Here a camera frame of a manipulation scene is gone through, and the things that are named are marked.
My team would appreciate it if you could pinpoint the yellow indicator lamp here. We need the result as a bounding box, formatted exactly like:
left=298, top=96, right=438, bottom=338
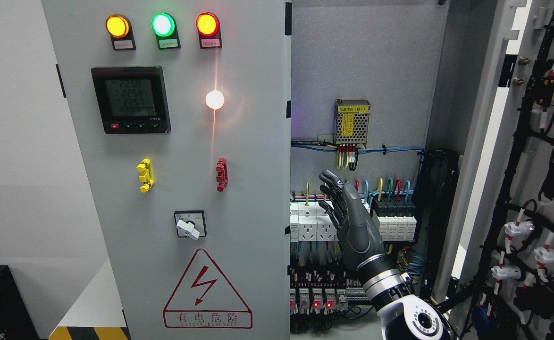
left=105, top=14, right=135, bottom=51

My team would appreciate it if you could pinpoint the red indicator lamp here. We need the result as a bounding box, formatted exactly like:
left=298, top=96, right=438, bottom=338
left=196, top=12, right=222, bottom=48

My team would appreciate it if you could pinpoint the brass ground terminal bar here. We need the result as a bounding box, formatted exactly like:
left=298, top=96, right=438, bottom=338
left=396, top=248, right=413, bottom=280

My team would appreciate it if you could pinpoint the perforated metal power supply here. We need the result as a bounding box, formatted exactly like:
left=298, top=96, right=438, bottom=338
left=333, top=99, right=370, bottom=146

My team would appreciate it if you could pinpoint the relay and terminal row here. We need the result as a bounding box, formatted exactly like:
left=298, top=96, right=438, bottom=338
left=286, top=261, right=374, bottom=334

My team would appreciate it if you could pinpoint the white glowing indicator lamp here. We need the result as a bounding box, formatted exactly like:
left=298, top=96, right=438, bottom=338
left=205, top=90, right=225, bottom=110

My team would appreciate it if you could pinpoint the black white surge protector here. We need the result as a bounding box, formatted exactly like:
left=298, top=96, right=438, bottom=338
left=371, top=199, right=417, bottom=244

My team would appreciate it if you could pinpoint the red electric hazard sticker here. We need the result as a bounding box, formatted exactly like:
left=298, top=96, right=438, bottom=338
left=163, top=249, right=253, bottom=329

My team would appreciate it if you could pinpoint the grey cabinet body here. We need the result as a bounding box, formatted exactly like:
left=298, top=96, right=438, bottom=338
left=284, top=0, right=513, bottom=340

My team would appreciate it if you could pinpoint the grey cabinet door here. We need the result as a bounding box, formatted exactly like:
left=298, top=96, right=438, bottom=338
left=442, top=0, right=554, bottom=340
left=42, top=0, right=290, bottom=340

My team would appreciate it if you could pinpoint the green indicator lamp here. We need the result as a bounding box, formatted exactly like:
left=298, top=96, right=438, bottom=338
left=151, top=12, right=181, bottom=50

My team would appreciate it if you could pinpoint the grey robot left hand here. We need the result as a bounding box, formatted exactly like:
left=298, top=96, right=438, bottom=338
left=319, top=170, right=392, bottom=277

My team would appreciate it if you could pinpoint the red terminal post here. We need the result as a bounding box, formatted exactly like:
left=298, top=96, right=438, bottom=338
left=215, top=157, right=229, bottom=192

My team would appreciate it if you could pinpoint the yellow terminal post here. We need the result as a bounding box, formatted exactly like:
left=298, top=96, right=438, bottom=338
left=136, top=158, right=154, bottom=193

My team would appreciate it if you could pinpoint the white socket breaker row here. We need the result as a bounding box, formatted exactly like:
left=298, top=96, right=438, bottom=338
left=290, top=202, right=338, bottom=242

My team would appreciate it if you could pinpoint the black digital power meter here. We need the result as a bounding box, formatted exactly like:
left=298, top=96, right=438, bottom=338
left=91, top=65, right=171, bottom=134

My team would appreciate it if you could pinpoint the white rotary selector switch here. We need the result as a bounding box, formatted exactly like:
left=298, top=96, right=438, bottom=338
left=174, top=210, right=207, bottom=240

